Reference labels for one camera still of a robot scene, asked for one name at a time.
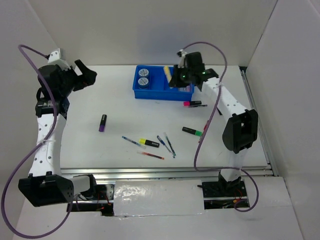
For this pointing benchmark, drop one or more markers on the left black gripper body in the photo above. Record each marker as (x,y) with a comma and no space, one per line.
(71,80)

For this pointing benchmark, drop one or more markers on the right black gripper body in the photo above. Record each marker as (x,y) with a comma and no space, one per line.
(185,77)

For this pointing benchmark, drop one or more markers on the lilac highlighter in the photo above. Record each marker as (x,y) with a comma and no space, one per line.
(184,89)

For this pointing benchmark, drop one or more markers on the pale yellow highlighter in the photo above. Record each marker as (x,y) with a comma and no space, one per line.
(167,73)

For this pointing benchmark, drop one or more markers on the black pink highlighter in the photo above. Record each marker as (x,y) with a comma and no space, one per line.
(192,103)

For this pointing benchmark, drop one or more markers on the purple gel pen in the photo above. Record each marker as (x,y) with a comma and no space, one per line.
(198,106)

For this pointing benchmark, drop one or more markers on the black purple highlighter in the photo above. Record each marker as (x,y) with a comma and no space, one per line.
(102,124)

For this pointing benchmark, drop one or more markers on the black green highlighter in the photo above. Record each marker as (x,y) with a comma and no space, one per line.
(192,131)

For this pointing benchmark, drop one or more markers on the black yellow highlighter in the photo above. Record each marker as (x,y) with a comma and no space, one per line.
(149,142)

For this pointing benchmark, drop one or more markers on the blue gel pen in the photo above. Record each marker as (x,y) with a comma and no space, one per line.
(131,141)

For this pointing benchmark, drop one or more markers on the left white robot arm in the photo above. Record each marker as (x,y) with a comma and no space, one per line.
(45,184)

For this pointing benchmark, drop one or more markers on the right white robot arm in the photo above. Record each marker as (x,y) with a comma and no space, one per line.
(241,124)

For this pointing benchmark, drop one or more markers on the blue plastic sorting tray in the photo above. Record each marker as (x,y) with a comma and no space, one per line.
(158,88)

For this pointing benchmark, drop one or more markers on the red ballpoint pen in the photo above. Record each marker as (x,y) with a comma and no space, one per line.
(204,129)

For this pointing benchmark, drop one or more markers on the teal gel pen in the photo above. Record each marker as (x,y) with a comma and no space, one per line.
(170,144)

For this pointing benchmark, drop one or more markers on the dark blue pen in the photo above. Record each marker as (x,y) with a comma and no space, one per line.
(163,143)

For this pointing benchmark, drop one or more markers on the red gel pen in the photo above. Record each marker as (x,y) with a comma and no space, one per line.
(150,155)

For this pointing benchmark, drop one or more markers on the white foil panel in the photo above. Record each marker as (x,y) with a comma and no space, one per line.
(158,198)

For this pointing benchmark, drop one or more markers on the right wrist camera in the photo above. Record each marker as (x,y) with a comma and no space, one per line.
(182,55)

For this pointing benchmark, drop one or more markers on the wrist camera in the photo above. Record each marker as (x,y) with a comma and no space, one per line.
(57,57)
(182,55)

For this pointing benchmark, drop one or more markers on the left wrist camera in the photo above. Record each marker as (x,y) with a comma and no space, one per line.
(57,57)

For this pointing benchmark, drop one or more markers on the aluminium front rail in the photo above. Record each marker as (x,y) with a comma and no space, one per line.
(140,173)

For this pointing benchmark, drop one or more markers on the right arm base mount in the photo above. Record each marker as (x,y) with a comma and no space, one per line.
(217,195)

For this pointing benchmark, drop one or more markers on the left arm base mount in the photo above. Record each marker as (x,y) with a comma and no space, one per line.
(97,193)

